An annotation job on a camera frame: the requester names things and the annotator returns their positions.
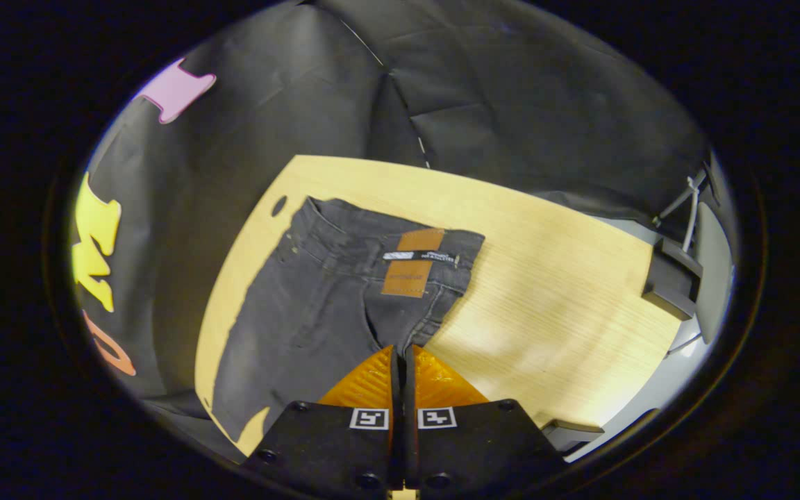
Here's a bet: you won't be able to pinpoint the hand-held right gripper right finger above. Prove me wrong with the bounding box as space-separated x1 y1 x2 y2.
405 345 569 495

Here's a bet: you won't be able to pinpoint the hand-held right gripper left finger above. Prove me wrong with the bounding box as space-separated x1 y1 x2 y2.
242 345 405 495

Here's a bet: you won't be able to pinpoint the black flat block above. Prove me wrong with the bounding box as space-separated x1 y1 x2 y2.
541 418 606 453

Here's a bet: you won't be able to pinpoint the grey metal stand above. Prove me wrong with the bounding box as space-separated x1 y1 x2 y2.
652 167 713 252

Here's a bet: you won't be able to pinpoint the dark grey jeans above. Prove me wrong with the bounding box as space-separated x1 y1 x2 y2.
211 196 486 443

